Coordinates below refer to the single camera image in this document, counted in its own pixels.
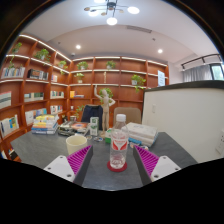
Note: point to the ceiling air vent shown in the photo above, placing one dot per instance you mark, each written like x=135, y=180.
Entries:
x=139, y=29

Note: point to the clear plastic water bottle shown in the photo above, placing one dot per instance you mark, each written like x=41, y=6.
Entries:
x=119, y=146

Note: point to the white wall outlet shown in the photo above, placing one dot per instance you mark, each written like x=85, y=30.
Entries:
x=220, y=143

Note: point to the wooden bookshelf unit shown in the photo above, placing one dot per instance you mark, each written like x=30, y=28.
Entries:
x=33, y=90

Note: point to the white curtain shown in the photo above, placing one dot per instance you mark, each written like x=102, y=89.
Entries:
x=196, y=73

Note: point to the cream white cup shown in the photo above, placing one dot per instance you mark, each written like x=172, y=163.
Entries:
x=76, y=145

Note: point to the wooden artist mannequin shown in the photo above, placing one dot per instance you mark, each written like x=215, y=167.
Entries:
x=105, y=106

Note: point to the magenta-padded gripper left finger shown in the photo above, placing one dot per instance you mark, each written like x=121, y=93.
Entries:
x=63, y=166

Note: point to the white book stack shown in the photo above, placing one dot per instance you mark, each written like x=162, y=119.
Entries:
x=143, y=133

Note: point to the flat round red coaster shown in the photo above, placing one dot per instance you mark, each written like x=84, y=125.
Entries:
x=116, y=170

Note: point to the tan upholstered chair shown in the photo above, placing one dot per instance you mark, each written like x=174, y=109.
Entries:
x=131, y=115

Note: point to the flat pile of magazines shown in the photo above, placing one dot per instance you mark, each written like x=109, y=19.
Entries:
x=75, y=127

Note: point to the dark blue chair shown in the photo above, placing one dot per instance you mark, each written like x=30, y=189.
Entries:
x=91, y=113

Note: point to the round recessed ceiling light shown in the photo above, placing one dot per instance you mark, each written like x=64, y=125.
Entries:
x=78, y=47
x=160, y=51

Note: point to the black track light rail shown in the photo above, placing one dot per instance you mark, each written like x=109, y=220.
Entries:
x=200, y=59

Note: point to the white counter with dark top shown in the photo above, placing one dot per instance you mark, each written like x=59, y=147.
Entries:
x=183, y=123

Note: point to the colourful book stack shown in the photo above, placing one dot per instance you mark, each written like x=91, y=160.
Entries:
x=45, y=125

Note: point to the green and white box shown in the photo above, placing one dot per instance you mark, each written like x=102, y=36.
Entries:
x=94, y=126

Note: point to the multi-bulb ceiling lamp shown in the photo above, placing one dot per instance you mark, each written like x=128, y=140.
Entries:
x=111, y=11

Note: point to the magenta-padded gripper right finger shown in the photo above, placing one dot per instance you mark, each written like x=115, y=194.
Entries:
x=163, y=166

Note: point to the white wall switch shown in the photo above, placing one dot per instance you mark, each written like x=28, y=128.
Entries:
x=153, y=108

